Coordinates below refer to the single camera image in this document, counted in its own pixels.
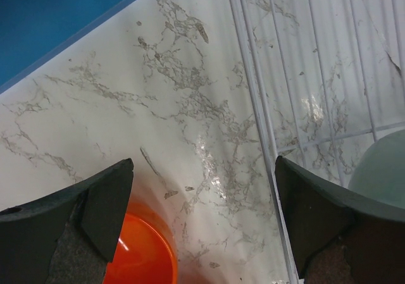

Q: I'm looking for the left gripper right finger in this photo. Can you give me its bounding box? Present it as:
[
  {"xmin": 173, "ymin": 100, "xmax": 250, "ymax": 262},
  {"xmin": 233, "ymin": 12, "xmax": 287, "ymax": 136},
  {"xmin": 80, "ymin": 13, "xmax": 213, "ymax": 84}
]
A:
[{"xmin": 275, "ymin": 156, "xmax": 404, "ymax": 283}]

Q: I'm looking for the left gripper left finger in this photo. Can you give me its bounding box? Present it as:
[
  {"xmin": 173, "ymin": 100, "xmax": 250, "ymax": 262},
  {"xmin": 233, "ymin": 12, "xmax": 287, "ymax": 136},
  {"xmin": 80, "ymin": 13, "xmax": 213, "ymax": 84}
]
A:
[{"xmin": 1, "ymin": 159, "xmax": 134, "ymax": 283}]

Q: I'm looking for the orange bowl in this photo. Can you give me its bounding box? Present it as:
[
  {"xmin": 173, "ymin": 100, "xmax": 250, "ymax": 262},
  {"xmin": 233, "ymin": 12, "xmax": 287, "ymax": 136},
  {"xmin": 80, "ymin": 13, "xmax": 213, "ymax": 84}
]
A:
[{"xmin": 103, "ymin": 201, "xmax": 178, "ymax": 283}]

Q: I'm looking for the pale green ceramic bowl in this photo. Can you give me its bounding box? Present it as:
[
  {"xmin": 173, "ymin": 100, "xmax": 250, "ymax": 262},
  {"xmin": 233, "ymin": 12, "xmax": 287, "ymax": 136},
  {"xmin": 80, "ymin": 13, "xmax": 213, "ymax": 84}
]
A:
[{"xmin": 348, "ymin": 130, "xmax": 404, "ymax": 208}]

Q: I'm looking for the white wire dish rack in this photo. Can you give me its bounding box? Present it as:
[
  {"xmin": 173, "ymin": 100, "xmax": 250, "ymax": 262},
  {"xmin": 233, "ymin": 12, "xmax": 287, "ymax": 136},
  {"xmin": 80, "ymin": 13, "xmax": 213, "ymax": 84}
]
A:
[{"xmin": 228, "ymin": 0, "xmax": 404, "ymax": 283}]

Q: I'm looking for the blue shelf unit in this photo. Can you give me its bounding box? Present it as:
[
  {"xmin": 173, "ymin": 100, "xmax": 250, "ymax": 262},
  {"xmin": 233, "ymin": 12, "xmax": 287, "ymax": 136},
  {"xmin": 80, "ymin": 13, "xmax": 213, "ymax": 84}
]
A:
[{"xmin": 1, "ymin": 0, "xmax": 136, "ymax": 92}]

